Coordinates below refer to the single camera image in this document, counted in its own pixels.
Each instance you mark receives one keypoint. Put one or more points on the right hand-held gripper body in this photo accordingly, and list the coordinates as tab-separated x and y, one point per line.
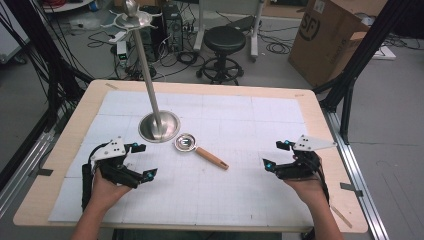
308	156

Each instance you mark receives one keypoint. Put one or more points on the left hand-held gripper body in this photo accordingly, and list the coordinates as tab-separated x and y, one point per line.
110	151

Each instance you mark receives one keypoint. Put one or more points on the metal utensil stand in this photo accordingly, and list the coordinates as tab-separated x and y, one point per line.
147	73

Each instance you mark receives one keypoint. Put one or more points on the person's right hand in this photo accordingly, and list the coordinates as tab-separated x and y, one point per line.
308	190

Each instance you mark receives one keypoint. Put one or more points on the person's left hand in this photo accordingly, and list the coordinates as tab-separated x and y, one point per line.
105	195

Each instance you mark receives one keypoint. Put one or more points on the grey tape piece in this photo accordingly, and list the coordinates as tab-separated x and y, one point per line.
351	189

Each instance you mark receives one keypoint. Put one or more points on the white grid mat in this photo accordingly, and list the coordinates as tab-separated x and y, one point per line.
216	186

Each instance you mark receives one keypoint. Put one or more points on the black tape piece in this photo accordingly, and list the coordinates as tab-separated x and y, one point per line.
45	172

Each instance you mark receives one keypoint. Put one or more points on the thin wooden stick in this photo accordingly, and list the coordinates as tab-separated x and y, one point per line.
341	216

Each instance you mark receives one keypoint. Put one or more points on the small device with green display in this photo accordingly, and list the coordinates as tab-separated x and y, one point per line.
122	53

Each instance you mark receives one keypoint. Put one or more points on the brown cardboard box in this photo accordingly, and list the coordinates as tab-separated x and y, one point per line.
328	36

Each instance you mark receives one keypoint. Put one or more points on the black round stool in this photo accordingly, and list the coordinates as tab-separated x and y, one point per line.
224	40

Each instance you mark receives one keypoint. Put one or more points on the black computer tower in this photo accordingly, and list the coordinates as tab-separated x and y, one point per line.
172	28

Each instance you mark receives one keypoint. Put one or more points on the white power strip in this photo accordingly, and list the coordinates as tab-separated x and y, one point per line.
383	53

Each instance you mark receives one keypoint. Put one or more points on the white round table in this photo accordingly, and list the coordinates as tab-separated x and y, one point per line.
66	5

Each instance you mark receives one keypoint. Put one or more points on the aluminium rail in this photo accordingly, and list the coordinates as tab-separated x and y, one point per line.
23	166
358	173

